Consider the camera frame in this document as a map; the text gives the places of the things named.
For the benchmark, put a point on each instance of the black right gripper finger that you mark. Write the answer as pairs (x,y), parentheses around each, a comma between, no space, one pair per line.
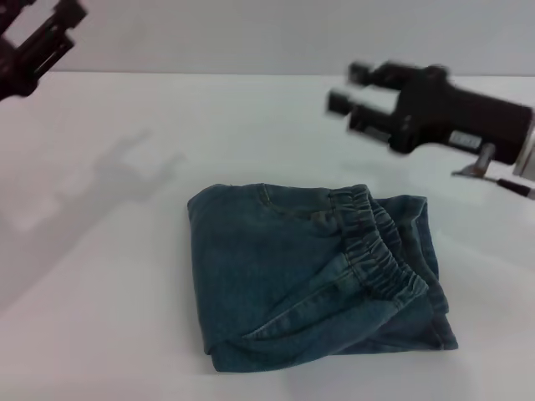
(376,75)
(372,110)

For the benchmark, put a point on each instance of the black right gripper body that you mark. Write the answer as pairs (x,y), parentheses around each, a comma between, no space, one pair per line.
(443,113)

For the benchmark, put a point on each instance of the blue denim shorts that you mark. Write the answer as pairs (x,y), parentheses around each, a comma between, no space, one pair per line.
(267,267)

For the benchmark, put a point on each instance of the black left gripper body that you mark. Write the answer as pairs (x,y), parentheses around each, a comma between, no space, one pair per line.
(18,71)

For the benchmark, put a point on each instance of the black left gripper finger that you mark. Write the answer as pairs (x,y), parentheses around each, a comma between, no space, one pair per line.
(69,14)
(52,54)

